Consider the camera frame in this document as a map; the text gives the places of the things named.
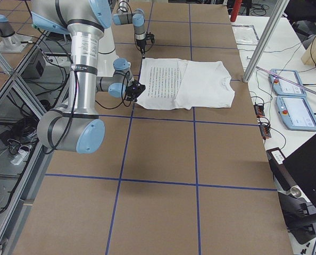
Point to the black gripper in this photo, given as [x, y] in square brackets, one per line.
[138, 90]
[141, 45]

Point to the white printed t-shirt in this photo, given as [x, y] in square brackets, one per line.
[173, 83]

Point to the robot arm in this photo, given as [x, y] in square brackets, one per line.
[75, 125]
[125, 15]

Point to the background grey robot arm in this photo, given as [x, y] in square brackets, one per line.
[12, 42]

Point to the grey box under table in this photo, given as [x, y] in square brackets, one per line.
[35, 68]

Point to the clear plastic bag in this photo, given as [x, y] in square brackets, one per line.
[245, 34]

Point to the red fire extinguisher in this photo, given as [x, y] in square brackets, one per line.
[235, 10]

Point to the upper orange circuit board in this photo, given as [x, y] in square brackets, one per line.
[259, 110]

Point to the orange circuit board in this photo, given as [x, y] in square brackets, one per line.
[259, 110]
[265, 131]

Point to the white power strip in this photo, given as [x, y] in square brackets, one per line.
[19, 157]

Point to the lower orange circuit board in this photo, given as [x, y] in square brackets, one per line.
[265, 131]

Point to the upper blue teach pendant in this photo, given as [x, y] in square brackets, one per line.
[284, 88]

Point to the blue teach pendant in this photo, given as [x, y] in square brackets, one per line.
[296, 113]
[284, 88]

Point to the lower blue teach pendant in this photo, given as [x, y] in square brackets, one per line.
[296, 113]

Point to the black laptop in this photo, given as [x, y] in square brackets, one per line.
[301, 165]

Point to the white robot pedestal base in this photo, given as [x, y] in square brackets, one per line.
[106, 47]

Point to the aluminium frame post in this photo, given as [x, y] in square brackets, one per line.
[266, 35]

